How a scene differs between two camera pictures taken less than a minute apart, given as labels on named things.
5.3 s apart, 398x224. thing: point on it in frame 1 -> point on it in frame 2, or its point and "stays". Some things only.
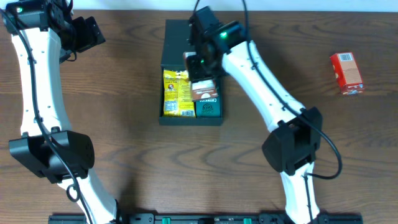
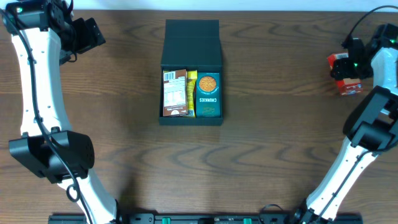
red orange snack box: [347, 74] stays
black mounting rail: [206, 219] stays
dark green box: [174, 45] stays
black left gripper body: [90, 34] stays
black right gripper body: [193, 70] -> [339, 72]
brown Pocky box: [203, 89] -> [175, 100]
